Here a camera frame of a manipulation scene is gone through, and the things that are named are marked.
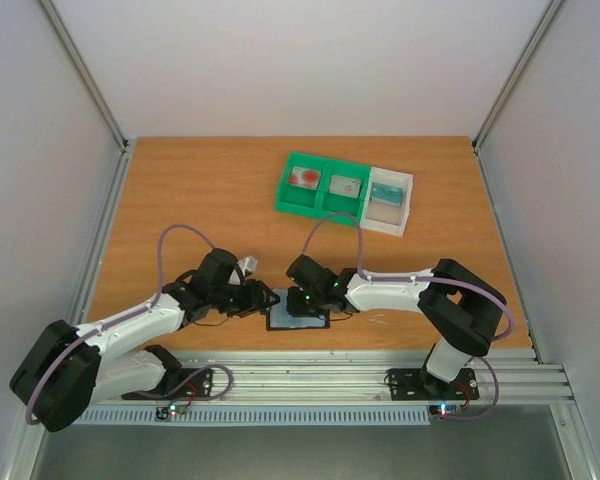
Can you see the grey card in bin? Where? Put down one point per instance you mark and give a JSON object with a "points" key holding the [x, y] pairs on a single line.
{"points": [[345, 186]]}

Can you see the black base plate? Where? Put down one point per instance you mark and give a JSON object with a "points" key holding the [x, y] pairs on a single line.
{"points": [[407, 384], [200, 382]]}

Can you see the black leather card holder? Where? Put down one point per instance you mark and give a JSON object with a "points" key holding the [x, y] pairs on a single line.
{"points": [[279, 320]]}

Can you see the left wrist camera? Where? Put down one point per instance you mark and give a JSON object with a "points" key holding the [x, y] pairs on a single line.
{"points": [[245, 268]]}

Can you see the grey slotted cable duct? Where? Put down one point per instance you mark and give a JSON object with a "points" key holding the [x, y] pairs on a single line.
{"points": [[256, 416]]}

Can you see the red dotted card in bin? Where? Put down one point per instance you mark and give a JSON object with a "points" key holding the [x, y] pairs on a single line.
{"points": [[306, 178]]}

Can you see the green left bin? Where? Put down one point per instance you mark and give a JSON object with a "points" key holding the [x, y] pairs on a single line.
{"points": [[295, 200]]}

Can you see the left controller board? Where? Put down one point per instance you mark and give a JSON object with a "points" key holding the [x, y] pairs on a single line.
{"points": [[172, 411]]}

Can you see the green middle bin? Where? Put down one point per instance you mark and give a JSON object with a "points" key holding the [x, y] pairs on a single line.
{"points": [[330, 203]]}

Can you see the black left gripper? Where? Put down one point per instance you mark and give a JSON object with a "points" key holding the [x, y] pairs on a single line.
{"points": [[264, 303]]}

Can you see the right controller board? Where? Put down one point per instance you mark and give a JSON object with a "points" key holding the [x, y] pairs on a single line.
{"points": [[446, 409]]}

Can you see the green bin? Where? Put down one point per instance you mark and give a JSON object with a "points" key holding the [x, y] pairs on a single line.
{"points": [[330, 203], [295, 200]]}

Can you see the aluminium frame rail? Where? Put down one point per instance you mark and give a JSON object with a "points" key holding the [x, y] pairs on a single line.
{"points": [[356, 377]]}

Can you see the controller board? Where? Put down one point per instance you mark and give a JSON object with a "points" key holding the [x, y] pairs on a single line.
{"points": [[446, 409], [172, 411]]}

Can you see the teal card in bin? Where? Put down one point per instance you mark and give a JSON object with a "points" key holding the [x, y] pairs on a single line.
{"points": [[386, 194]]}

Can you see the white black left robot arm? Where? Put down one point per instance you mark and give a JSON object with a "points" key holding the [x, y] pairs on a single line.
{"points": [[70, 368]]}

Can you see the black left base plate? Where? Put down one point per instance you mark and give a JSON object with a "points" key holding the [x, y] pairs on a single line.
{"points": [[200, 382]]}

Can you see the white right bin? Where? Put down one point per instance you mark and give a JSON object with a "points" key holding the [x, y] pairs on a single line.
{"points": [[384, 218]]}

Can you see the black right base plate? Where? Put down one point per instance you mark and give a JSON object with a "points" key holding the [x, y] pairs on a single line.
{"points": [[407, 384]]}

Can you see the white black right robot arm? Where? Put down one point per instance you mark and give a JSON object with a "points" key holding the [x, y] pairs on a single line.
{"points": [[467, 312]]}

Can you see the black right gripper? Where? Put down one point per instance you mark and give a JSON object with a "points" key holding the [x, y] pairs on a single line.
{"points": [[300, 304]]}

